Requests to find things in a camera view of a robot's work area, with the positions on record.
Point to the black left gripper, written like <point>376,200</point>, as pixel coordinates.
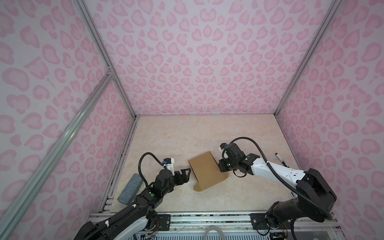
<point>185,177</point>

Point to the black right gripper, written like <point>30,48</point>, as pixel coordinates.
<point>221,167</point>

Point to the brown cardboard paper box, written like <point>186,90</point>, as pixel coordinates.
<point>206,172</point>

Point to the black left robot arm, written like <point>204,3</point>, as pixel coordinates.
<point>140,215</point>

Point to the black marker pen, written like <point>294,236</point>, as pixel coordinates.
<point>281,160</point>

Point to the grey whiteboard eraser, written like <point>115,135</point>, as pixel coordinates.
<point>131,189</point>

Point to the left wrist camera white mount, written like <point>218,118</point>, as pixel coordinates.
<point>169,165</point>

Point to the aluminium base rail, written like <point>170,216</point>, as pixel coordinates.
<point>232,225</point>

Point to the diagonal aluminium frame bar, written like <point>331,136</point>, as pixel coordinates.
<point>21,204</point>

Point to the aluminium frame post right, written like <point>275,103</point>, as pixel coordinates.
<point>327,21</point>

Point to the aluminium frame post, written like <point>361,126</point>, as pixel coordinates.
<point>327,21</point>
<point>92,29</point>

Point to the aluminium frame post left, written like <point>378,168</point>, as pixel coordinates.
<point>92,29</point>

